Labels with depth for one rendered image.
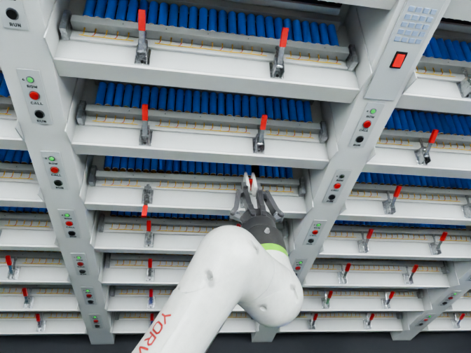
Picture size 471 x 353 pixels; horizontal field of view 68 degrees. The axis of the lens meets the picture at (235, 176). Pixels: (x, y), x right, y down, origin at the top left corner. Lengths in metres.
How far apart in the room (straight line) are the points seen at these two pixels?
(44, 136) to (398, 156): 0.85
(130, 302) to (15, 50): 1.00
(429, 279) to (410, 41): 1.05
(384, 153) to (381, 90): 0.23
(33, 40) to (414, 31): 0.69
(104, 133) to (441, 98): 0.75
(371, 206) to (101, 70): 0.81
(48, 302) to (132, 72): 1.03
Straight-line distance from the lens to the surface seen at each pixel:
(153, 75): 0.73
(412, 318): 1.88
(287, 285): 0.63
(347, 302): 1.63
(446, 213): 1.26
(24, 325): 1.74
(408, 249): 1.37
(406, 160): 1.01
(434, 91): 0.90
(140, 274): 1.30
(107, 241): 1.14
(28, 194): 1.04
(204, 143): 0.84
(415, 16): 0.77
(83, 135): 0.87
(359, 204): 1.11
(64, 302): 1.52
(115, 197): 0.99
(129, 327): 1.65
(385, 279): 1.51
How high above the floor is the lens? 1.62
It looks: 42 degrees down
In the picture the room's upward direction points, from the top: 11 degrees clockwise
